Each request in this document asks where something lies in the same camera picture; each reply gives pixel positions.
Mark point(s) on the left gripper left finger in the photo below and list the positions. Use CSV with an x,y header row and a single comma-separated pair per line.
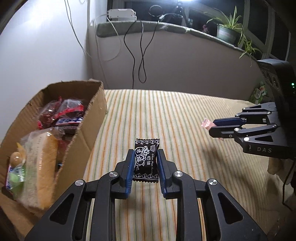
x,y
86,203

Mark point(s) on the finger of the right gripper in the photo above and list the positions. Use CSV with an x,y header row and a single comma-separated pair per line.
x,y
242,118
240,134

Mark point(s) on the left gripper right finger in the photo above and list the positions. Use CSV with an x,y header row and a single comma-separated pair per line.
x,y
205,205

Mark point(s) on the pink snack packet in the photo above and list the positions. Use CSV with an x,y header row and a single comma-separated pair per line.
x,y
207,124

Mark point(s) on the black cream candy packet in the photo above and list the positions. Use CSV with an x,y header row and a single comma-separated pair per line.
x,y
145,168

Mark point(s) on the green candy clear wrapper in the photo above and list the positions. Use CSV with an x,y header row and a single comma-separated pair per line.
x,y
15,177

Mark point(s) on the Snickers bar brown wrapper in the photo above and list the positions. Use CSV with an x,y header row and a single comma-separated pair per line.
x,y
69,121

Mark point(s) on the red clear snack packet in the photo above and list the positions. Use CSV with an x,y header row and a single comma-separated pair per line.
x,y
70,108

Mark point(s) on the right hand white glove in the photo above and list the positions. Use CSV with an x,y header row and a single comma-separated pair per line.
x,y
274,165

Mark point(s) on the green white carton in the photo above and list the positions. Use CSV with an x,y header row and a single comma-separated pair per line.
x,y
259,94

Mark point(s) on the brown cardboard box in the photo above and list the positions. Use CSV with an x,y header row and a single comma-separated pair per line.
x,y
77,153

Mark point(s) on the striped tablecloth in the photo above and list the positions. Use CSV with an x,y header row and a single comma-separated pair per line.
x,y
175,119

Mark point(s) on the potted spider plant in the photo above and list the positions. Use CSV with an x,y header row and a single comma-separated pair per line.
x,y
231,30

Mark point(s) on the packaged bread loaf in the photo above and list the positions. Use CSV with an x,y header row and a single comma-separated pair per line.
x,y
41,150

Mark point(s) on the round caramel candy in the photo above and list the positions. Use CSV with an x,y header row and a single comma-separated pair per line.
x,y
15,159

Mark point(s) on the red dates snack bag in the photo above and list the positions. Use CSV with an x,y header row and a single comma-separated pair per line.
x,y
46,115

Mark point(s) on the grey window sill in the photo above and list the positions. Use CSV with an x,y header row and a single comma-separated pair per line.
x,y
117,28

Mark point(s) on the white power strip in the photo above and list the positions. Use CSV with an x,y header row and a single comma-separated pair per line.
x,y
122,14

